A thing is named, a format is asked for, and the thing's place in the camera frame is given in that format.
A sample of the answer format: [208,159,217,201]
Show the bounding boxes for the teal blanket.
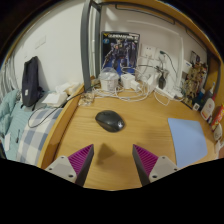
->
[0,88,34,161]

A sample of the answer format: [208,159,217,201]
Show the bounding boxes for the plaid blue white bedding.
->
[15,107,64,166]

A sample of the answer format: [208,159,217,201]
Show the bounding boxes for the white power strip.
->
[153,85,177,100]

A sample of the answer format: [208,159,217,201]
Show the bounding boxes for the white charging cables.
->
[89,64,184,106]

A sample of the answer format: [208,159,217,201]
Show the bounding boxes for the black cable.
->
[27,84,101,129]

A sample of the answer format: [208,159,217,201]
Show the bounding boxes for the robot model kit box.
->
[100,30,141,77]

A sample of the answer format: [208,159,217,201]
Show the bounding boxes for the small white charger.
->
[130,79,142,92]

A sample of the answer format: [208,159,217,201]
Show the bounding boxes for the clear plastic snack bag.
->
[78,92,95,108]

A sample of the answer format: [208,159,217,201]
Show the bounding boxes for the clear domed plastic cup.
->
[98,67,120,92]

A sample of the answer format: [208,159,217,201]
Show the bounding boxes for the black computer mouse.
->
[94,109,126,133]

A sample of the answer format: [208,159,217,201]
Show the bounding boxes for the blue-capped spray bottle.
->
[203,81,217,101]

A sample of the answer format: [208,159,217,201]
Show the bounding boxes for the large white charger block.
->
[120,73,136,90]

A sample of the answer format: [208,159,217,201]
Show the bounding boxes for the white wall socket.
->
[139,43,158,61]

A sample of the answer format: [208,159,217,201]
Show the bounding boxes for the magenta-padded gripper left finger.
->
[45,143,95,188]

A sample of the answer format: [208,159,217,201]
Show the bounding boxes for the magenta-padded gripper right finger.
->
[132,143,180,187]

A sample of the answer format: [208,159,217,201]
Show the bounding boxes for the black bag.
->
[21,55,44,109]

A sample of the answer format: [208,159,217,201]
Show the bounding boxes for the black plug adapter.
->
[158,73,167,90]

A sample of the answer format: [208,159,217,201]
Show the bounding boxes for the light blue mouse pad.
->
[167,117,209,169]

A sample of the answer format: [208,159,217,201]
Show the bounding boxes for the white tissue pack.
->
[54,81,83,98]
[41,91,69,108]

